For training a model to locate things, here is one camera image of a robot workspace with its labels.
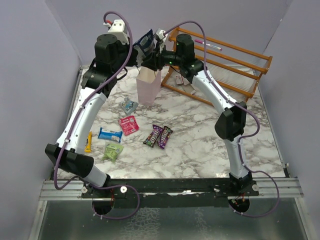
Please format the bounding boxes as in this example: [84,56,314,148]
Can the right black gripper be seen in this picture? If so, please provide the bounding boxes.
[140,42,182,72]

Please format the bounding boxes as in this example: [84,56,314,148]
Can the blue Burts chips bag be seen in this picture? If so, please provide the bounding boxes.
[132,29,155,67]

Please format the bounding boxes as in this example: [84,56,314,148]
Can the pink paper bag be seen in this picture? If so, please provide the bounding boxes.
[136,66,162,106]

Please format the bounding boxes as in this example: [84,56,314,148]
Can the pink snack packet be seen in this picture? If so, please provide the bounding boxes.
[118,115,139,136]

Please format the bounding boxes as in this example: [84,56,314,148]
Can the purple m&m's packet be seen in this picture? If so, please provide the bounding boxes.
[143,124,164,148]
[157,126,173,149]

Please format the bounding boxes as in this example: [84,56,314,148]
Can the blue white snack bar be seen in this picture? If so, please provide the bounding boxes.
[97,127,123,143]

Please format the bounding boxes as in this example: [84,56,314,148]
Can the yellow m&m's packet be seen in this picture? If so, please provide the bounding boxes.
[84,131,92,153]

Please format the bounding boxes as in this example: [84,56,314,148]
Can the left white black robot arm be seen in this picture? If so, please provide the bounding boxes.
[45,33,137,198]

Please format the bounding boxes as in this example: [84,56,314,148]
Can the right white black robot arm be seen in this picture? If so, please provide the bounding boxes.
[142,31,254,196]

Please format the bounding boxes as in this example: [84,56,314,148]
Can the small red white box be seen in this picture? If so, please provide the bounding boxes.
[175,75,185,86]

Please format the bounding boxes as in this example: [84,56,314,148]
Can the pink marker pen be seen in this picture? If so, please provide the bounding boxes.
[194,39,222,51]

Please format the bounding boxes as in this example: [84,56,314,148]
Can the grey blue snack packet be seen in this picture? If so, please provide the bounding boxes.
[121,97,139,115]

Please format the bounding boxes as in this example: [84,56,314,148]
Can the wooden shelf rack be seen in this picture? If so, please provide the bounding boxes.
[161,26,273,105]

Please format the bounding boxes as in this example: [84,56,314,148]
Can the green snack packet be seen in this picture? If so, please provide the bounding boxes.
[102,143,124,163]

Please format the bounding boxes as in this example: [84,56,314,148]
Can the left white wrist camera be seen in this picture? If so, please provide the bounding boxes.
[103,19,130,45]

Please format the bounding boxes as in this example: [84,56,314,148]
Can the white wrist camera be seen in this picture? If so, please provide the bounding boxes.
[103,19,130,45]
[153,28,167,46]

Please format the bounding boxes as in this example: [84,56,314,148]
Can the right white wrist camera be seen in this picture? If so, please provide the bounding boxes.
[153,28,167,46]

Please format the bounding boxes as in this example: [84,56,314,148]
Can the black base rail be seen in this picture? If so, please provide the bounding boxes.
[81,175,259,209]

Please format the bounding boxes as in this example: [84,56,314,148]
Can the aluminium frame rail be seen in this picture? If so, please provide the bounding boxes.
[39,180,84,201]

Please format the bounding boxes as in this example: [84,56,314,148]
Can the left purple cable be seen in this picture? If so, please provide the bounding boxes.
[53,11,140,221]

